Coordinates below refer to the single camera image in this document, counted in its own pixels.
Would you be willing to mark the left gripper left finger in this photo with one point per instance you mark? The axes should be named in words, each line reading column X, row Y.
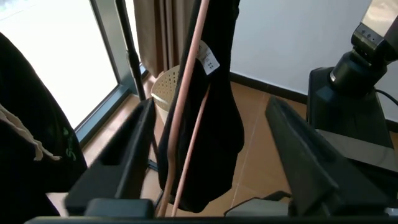
column 121, row 174

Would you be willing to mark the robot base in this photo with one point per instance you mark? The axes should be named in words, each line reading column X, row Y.
column 348, row 115

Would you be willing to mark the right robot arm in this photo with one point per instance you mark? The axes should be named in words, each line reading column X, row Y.
column 363, row 68

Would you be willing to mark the black garment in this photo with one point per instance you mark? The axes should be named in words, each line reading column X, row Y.
column 28, row 109
column 217, row 133

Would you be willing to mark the white laundry basket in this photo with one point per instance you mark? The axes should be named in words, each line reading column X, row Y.
column 166, row 87

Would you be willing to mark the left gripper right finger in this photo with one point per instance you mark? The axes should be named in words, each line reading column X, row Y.
column 317, row 174

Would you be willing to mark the brown curtain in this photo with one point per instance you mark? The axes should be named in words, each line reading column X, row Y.
column 158, row 31

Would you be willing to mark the pink clothes hanger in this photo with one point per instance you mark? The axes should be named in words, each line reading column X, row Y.
column 183, row 90

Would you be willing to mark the black clothes rack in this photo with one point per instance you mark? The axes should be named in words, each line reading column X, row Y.
column 130, row 53

